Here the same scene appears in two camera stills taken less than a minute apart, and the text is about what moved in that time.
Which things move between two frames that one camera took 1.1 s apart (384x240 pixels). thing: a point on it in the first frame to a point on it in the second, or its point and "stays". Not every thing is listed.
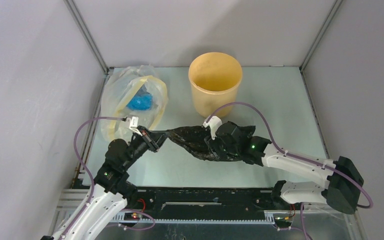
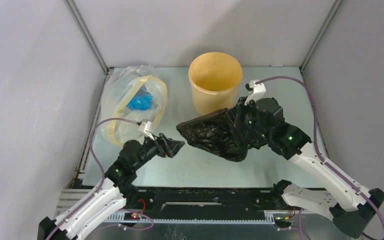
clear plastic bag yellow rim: [135, 92] stays
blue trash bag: [140, 102] stays
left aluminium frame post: [86, 34] stays
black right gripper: [211, 145] to [243, 120]
